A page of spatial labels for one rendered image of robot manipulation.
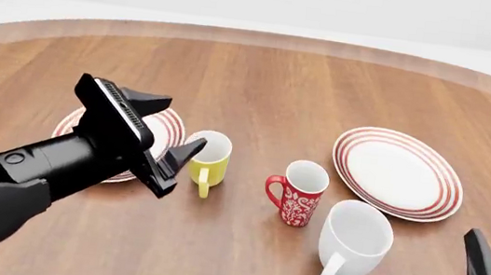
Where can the white plate with red rings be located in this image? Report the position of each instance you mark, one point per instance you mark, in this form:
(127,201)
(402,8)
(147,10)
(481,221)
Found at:
(167,128)
(398,174)

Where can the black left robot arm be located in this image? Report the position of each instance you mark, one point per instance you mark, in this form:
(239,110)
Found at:
(10,182)

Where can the yellow mug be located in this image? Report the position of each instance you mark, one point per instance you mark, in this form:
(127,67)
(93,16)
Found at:
(212,161)

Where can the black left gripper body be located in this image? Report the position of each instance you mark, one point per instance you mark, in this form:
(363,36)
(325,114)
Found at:
(118,118)

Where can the red patterned mug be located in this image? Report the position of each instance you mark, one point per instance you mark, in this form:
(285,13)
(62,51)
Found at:
(301,195)

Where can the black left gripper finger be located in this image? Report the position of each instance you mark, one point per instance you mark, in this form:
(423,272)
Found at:
(182,159)
(149,100)

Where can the white mug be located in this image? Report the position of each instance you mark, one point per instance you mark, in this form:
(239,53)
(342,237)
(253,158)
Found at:
(352,242)

